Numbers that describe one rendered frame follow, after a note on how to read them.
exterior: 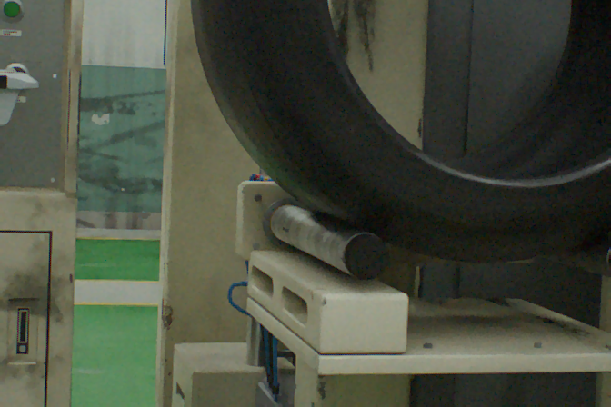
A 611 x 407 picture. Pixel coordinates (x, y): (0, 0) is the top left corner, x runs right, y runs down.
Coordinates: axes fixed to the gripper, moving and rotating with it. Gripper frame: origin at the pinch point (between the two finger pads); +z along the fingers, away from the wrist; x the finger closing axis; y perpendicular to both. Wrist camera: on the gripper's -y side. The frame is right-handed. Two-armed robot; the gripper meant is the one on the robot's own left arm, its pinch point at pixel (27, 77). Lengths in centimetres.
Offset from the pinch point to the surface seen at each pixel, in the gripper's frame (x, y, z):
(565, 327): 42, 20, 50
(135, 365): -273, 145, 169
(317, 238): 32.9, 11.3, 19.6
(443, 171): 47, 1, 23
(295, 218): 21.7, 11.9, 24.6
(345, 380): 16, 35, 40
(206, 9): 24.9, -10.8, 8.0
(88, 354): -300, 148, 161
